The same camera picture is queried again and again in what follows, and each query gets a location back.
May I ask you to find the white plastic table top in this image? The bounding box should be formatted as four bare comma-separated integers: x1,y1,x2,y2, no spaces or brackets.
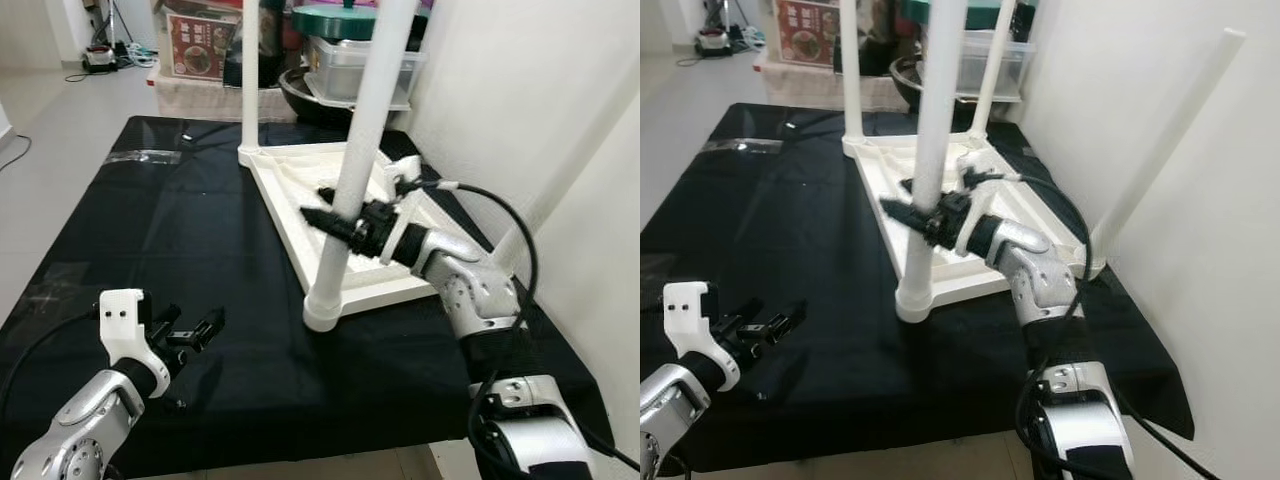
238,143,481,321
842,132,1106,309

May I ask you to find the black tablecloth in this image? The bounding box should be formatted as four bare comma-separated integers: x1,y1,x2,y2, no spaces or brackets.
640,103,1196,473
0,115,611,477

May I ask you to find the clear tape patch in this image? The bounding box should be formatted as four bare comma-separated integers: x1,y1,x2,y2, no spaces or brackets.
20,265,101,313

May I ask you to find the clear plastic storage container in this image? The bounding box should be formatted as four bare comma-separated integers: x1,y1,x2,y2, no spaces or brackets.
305,35,426,101
960,28,1031,96

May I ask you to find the black bag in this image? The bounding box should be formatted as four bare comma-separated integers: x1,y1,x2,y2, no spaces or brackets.
835,0,897,76
225,10,288,89

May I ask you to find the beige cloth covered bench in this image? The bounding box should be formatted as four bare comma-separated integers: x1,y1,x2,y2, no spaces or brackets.
155,75,291,123

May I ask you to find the dark green pot lid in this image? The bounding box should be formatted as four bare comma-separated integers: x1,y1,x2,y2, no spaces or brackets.
900,0,1011,29
293,3,387,39

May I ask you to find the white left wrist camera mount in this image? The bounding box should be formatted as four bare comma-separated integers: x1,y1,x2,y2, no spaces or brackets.
98,289,173,399
663,282,741,391

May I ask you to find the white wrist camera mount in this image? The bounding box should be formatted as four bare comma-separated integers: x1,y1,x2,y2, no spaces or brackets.
663,282,741,391
955,150,1023,253
98,289,173,399
380,155,461,266

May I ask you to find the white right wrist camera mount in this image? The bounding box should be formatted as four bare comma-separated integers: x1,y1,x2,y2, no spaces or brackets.
955,150,1023,253
380,155,461,266

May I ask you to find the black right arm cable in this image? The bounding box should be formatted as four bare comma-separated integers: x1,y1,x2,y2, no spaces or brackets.
985,172,1221,480
415,178,641,473

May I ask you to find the hanging wall cable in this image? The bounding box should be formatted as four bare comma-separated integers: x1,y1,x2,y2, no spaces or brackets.
0,135,34,174

